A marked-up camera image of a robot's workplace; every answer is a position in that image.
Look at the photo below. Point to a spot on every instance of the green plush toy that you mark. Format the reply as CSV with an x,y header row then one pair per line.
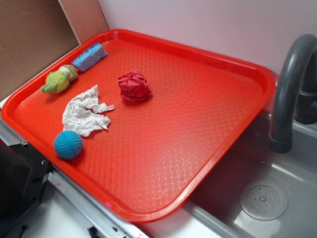
x,y
58,81

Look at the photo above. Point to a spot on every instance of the round sink drain cover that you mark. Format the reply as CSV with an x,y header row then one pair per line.
x,y
263,200

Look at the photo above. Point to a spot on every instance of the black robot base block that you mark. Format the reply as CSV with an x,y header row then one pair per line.
x,y
23,175

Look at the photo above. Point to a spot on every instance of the grey curved faucet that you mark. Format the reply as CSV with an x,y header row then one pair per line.
x,y
296,94

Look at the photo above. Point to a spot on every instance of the brown cardboard panel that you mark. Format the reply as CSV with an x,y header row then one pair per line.
x,y
35,33

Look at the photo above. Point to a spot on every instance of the blue textured ball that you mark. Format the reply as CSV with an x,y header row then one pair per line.
x,y
68,145

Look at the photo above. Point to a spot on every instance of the red crumpled cloth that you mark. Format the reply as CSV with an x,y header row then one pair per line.
x,y
133,86

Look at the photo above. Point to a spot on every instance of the grey plastic sink basin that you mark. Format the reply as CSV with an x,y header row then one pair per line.
x,y
214,211

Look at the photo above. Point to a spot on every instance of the red plastic tray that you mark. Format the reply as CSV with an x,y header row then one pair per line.
x,y
155,152

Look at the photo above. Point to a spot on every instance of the white crumpled cloth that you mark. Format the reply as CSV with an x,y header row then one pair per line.
x,y
84,114

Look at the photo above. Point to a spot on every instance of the blue sponge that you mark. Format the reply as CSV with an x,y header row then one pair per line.
x,y
89,57

